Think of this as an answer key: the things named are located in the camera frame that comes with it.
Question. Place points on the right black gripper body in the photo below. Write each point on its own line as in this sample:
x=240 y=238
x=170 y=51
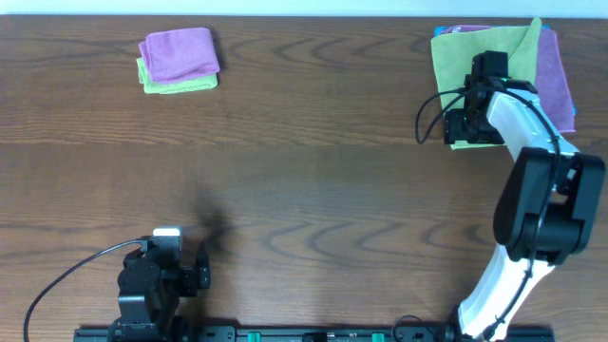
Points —
x=456 y=126

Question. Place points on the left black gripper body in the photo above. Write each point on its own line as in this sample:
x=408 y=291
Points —
x=191 y=278

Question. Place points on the green microfiber cloth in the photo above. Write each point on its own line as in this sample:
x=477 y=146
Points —
x=456 y=57

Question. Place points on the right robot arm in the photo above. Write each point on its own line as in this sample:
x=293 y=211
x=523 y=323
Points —
x=547 y=208

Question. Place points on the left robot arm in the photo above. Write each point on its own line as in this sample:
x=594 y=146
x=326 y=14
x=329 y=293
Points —
x=152 y=283

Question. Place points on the flat purple cloth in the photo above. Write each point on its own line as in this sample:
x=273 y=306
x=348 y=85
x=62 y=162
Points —
x=553 y=85

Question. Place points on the flat blue cloth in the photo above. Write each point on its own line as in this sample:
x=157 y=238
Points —
x=439 y=31

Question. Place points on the folded green cloth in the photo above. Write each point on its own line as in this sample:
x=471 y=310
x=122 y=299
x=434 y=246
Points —
x=151 y=87

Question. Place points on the folded purple cloth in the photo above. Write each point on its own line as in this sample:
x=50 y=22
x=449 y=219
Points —
x=179 y=55

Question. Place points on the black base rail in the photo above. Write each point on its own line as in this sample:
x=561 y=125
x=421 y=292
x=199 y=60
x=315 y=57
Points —
x=411 y=333

